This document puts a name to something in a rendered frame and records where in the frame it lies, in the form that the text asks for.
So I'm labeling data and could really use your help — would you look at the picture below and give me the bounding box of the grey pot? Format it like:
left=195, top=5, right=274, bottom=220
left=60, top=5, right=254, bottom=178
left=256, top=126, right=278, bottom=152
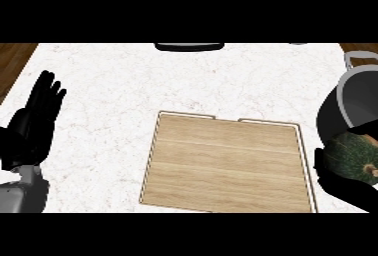
left=316, top=50, right=378, bottom=146

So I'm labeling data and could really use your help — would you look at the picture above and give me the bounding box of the wooden tray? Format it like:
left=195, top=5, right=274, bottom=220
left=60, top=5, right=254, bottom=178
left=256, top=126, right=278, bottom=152
left=138, top=110, right=319, bottom=214

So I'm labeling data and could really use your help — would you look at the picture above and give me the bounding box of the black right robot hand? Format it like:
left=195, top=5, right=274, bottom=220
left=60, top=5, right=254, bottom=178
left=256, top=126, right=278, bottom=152
left=314, top=118, right=378, bottom=214

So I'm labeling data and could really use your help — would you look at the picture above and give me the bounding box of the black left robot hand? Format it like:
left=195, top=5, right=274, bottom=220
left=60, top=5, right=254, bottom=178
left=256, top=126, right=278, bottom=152
left=0, top=69, right=68, bottom=172

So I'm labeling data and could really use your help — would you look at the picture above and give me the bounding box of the dark green squash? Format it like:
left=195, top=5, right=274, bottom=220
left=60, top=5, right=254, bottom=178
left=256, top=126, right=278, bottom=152
left=322, top=131, right=378, bottom=186

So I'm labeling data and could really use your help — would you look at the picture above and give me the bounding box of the black appliance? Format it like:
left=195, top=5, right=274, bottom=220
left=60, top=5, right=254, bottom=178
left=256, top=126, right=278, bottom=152
left=154, top=42, right=226, bottom=53

